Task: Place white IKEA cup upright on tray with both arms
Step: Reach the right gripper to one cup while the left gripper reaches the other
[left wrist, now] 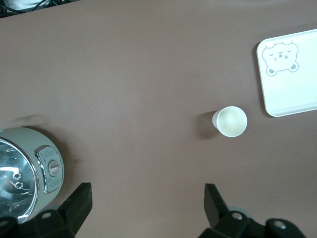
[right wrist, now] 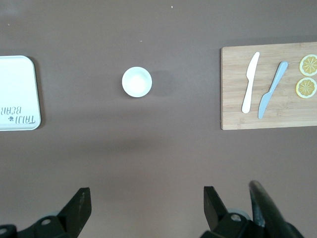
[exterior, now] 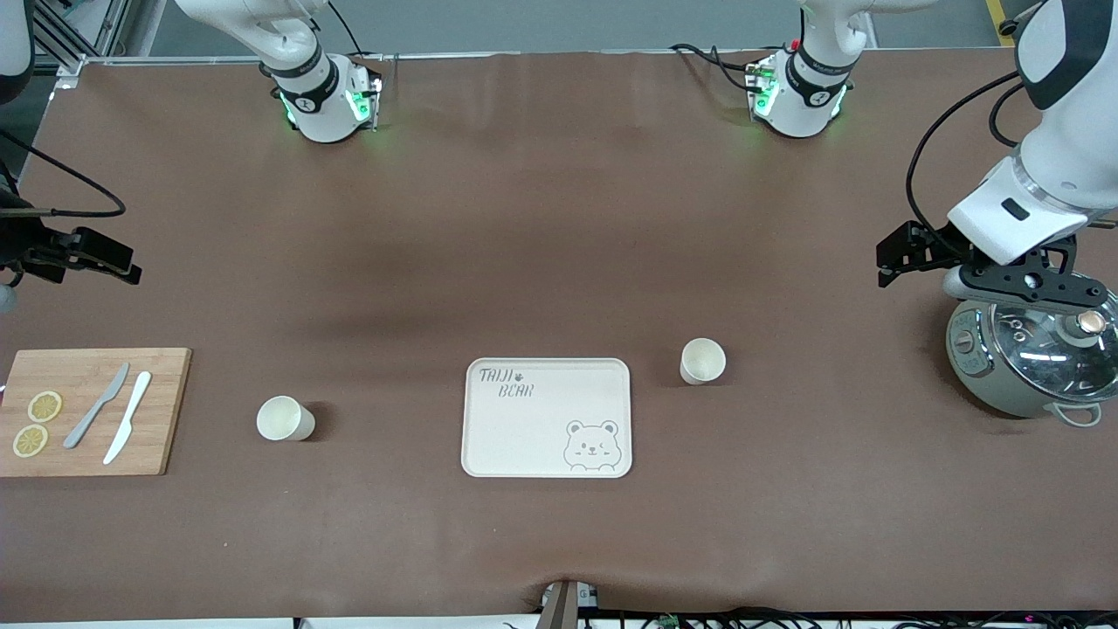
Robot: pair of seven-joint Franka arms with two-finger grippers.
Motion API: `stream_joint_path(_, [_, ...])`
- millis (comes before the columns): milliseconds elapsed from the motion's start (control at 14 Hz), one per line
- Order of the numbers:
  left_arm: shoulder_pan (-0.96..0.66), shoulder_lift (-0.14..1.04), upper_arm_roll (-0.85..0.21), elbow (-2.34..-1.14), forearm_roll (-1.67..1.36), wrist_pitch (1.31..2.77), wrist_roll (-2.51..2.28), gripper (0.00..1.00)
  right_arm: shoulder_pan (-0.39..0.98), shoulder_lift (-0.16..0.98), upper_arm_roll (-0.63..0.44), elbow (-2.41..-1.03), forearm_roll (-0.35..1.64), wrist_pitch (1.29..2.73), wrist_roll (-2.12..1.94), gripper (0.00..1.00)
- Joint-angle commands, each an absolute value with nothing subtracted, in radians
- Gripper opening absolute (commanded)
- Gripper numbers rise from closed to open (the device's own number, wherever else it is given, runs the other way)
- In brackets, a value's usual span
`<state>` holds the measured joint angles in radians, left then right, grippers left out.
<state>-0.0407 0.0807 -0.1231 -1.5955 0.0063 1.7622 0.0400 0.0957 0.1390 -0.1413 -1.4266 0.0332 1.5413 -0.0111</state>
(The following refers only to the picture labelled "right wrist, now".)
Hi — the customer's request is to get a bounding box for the bamboo cutting board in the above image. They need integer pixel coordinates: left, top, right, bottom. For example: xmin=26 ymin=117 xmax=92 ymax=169
xmin=220 ymin=41 xmax=317 ymax=130

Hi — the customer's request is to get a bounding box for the grey plastic knife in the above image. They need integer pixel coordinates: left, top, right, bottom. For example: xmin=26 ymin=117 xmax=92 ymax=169
xmin=258 ymin=60 xmax=289 ymax=119

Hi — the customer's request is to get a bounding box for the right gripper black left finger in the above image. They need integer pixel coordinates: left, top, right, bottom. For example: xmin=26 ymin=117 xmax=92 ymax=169
xmin=0 ymin=187 xmax=93 ymax=238

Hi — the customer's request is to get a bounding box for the brown table mat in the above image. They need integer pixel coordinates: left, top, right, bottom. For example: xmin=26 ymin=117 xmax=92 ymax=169
xmin=0 ymin=0 xmax=317 ymax=238

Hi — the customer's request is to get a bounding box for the cream bear print tray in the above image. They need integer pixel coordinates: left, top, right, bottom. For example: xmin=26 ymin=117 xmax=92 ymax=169
xmin=0 ymin=55 xmax=42 ymax=131

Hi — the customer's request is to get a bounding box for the white plastic knife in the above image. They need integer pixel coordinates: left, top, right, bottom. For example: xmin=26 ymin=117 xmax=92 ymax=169
xmin=241 ymin=52 xmax=261 ymax=114

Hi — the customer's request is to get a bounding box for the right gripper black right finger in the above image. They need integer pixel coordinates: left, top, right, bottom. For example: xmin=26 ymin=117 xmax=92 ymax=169
xmin=200 ymin=186 xmax=264 ymax=238

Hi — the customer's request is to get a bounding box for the white IKEA cup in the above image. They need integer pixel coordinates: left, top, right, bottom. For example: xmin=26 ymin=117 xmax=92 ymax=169
xmin=121 ymin=66 xmax=153 ymax=98

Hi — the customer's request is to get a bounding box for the yellow lemon slice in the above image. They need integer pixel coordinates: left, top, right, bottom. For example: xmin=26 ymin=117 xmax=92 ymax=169
xmin=299 ymin=54 xmax=317 ymax=76
xmin=295 ymin=77 xmax=317 ymax=99

